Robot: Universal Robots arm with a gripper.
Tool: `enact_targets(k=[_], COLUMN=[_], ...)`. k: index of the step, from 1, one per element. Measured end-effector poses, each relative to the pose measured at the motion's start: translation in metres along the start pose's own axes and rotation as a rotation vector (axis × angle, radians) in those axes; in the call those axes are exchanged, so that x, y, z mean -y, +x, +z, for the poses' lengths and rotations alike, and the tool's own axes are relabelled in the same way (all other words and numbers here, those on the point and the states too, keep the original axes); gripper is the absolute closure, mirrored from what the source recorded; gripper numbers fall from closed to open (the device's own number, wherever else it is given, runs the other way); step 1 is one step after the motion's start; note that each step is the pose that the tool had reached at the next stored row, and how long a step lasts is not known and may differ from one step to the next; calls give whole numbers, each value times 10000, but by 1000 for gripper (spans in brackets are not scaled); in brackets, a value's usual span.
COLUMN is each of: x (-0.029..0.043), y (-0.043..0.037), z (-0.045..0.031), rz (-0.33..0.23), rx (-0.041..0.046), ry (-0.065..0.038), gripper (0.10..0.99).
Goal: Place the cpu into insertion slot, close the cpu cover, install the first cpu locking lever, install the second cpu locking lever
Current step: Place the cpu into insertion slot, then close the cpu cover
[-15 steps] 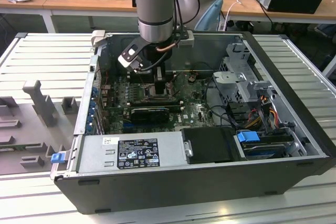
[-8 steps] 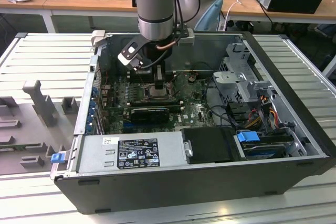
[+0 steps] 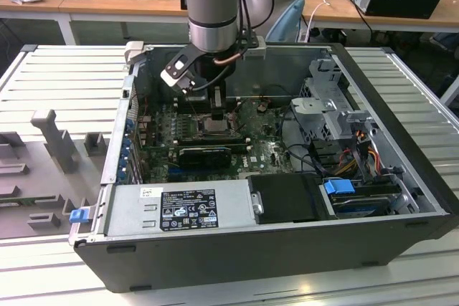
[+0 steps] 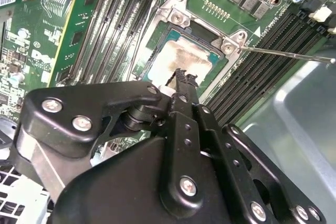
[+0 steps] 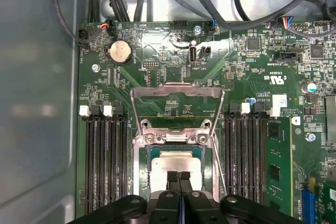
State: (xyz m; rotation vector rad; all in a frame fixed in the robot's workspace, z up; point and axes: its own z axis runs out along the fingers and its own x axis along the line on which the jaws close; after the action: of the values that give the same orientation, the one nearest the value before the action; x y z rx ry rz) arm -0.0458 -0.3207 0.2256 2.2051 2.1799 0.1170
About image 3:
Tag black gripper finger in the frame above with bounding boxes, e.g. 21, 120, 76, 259
210, 86, 227, 121

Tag silver green CPU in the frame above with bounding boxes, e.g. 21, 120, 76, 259
204, 118, 233, 133

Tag metal wire locking lever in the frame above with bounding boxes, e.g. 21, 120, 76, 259
188, 98, 202, 123

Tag CPU socket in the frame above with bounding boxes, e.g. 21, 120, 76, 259
195, 111, 241, 138

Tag black plastic drive cover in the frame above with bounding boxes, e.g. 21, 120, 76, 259
247, 172, 326, 225

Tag black graphics card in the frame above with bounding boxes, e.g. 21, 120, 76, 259
178, 146, 233, 170

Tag green motherboard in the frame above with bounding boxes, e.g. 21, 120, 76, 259
138, 96, 298, 183

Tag grey plastic case latch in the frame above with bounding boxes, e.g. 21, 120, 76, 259
123, 40, 146, 67

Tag pale blue chair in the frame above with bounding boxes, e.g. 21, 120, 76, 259
265, 0, 306, 44

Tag grey metal drive cage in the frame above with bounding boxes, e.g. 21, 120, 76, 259
289, 57, 381, 144

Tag grey power supply unit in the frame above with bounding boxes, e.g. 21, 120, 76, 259
103, 179, 260, 238

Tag hard disk blue carrier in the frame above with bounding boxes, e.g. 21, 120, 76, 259
321, 178, 401, 219

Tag black PC case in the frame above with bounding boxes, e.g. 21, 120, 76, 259
67, 41, 459, 293

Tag grey parts rack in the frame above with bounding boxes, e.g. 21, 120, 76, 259
0, 108, 110, 241

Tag blue plastic case latch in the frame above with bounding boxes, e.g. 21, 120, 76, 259
70, 209, 90, 224

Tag green RAM stick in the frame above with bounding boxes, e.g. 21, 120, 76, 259
0, 196, 39, 210

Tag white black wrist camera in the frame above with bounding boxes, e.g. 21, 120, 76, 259
160, 46, 197, 96

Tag white cable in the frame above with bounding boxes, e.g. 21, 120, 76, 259
297, 0, 331, 42

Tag black flat ribbon cable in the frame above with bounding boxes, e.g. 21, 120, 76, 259
353, 144, 374, 185

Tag yellow power wire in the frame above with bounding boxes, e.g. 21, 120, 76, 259
369, 143, 382, 173

